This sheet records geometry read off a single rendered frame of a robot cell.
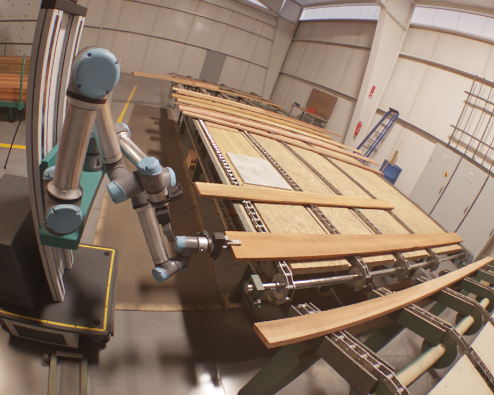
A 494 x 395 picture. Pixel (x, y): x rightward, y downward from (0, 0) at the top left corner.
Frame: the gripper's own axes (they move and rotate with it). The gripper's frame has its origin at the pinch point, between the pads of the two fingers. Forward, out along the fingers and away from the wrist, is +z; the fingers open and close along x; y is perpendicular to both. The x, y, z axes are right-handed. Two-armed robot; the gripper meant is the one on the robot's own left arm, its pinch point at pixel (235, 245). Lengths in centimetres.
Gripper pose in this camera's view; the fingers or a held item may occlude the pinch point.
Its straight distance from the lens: 132.2
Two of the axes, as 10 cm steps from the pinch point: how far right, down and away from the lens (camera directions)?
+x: 3.2, -8.3, -4.5
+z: 8.9, 1.0, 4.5
